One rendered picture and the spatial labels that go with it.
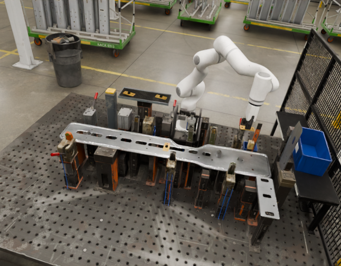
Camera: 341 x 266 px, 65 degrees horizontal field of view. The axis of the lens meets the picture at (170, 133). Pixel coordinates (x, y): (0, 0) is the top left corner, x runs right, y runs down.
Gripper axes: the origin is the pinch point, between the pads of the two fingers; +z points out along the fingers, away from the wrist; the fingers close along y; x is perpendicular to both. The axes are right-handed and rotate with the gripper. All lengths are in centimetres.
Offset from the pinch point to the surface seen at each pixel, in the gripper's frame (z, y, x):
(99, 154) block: 25, 20, -84
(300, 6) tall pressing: 56, -688, 197
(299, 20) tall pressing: 89, -684, 205
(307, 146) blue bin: 24, -22, 48
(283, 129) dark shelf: 25, -38, 34
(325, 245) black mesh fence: 51, 34, 55
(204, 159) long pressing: 27.4, 5.0, -20.8
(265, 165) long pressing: 27.4, 1.5, 17.8
